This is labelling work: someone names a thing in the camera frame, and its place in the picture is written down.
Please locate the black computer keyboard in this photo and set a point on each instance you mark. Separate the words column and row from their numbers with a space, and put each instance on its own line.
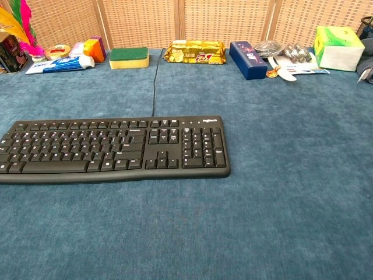
column 116, row 151

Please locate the gold snack package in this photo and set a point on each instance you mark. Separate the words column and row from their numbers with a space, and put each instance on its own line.
column 195, row 52

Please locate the blue velvet tablecloth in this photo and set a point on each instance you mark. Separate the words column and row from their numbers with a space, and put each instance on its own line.
column 262, row 189

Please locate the green yellow sponge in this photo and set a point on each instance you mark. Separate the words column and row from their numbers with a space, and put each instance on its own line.
column 129, row 57

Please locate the dark blue rectangular box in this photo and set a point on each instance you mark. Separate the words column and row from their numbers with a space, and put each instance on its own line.
column 247, row 59

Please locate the orange foil wrapper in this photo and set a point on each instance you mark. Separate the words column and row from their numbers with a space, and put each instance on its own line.
column 272, row 73

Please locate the white plastic spoon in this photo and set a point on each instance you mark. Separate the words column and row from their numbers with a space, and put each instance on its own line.
column 281, row 71

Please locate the woven bamboo folding screen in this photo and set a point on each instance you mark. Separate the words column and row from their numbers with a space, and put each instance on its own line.
column 186, row 20

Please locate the black plastic bag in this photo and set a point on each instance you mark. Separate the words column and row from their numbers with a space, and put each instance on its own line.
column 268, row 48

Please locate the orange purple block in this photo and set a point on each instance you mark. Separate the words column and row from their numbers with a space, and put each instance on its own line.
column 95, row 48

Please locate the pack of batteries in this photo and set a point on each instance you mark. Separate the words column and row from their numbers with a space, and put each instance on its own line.
column 296, row 53

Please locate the pink eraser block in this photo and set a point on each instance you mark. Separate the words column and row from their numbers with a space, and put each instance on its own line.
column 77, row 49

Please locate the blue white toothpaste tube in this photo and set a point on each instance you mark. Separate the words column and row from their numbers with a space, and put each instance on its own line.
column 58, row 64

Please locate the round red label tin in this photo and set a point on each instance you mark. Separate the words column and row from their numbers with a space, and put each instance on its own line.
column 57, row 52

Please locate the green white tissue box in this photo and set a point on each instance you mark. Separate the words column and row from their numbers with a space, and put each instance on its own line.
column 338, row 48

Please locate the grey folded cloth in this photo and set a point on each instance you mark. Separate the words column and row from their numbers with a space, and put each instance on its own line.
column 365, row 71

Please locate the dark printed tin can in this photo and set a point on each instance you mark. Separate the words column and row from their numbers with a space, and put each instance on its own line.
column 11, row 55

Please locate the colourful feather shuttlecock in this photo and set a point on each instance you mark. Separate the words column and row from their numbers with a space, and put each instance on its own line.
column 20, row 29

